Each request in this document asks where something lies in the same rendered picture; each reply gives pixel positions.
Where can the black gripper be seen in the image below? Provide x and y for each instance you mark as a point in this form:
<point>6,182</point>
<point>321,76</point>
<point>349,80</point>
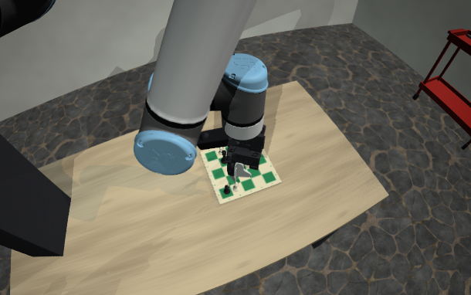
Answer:
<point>247,152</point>

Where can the green and cream chessboard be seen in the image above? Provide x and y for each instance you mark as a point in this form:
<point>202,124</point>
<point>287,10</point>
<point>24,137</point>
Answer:
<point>265,177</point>

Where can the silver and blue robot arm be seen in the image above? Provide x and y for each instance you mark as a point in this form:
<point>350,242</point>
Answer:
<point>197,47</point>

